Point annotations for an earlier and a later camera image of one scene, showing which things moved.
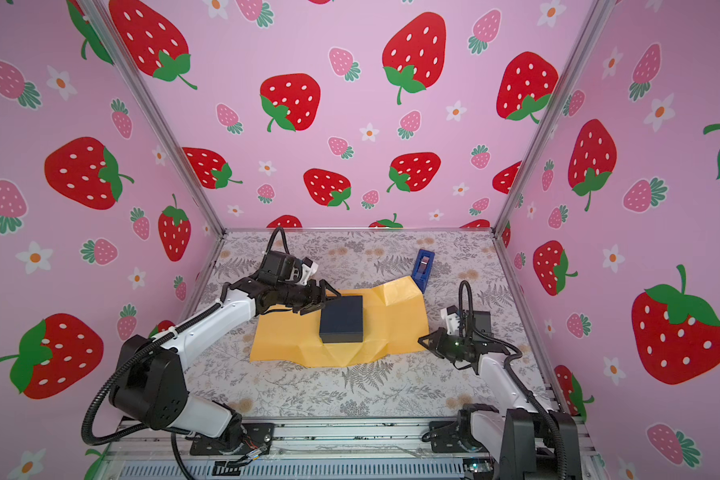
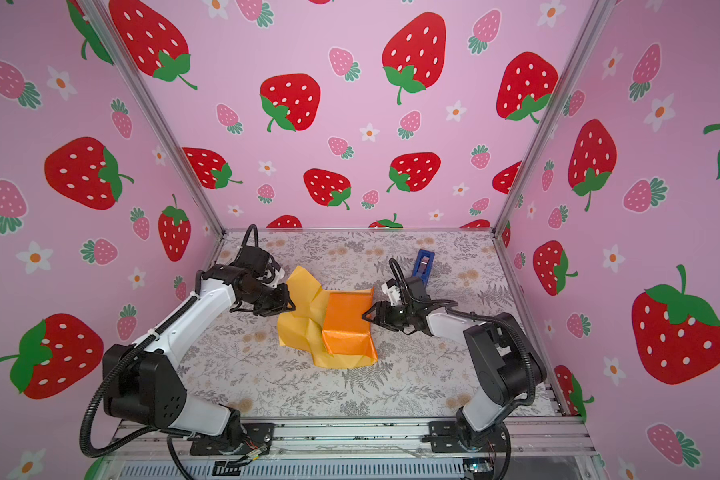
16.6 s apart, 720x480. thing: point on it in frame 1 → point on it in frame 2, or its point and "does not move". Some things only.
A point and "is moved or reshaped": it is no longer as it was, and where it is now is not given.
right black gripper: (436, 345) → (382, 314)
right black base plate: (444, 437) does not move
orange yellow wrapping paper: (395, 321) is moved or reshaped
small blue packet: (422, 268) does not move
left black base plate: (256, 439) does not move
